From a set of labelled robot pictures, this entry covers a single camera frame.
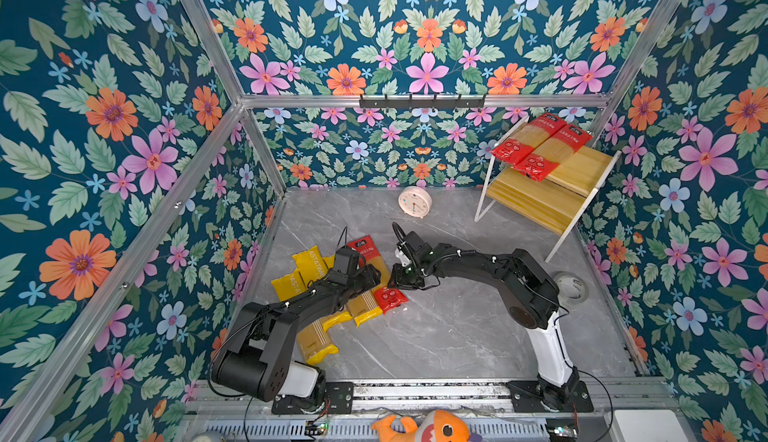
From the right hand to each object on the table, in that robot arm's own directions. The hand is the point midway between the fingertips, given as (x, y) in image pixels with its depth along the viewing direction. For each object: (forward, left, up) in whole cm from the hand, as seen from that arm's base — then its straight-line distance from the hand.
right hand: (389, 283), depth 92 cm
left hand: (+2, +3, +5) cm, 6 cm away
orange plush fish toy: (-37, -13, +7) cm, 40 cm away
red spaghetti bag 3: (-5, +1, +1) cm, 5 cm away
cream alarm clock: (+29, -9, +7) cm, 31 cm away
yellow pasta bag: (+6, +25, +1) cm, 26 cm away
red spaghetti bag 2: (+23, -47, +33) cm, 61 cm away
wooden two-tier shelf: (+20, -55, +14) cm, 60 cm away
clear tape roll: (-1, -58, -2) cm, 58 cm away
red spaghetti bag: (+29, -41, +34) cm, 60 cm away
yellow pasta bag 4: (-17, +20, 0) cm, 26 cm away
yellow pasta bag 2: (-1, +31, +1) cm, 31 cm away
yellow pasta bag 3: (-9, +8, 0) cm, 12 cm away
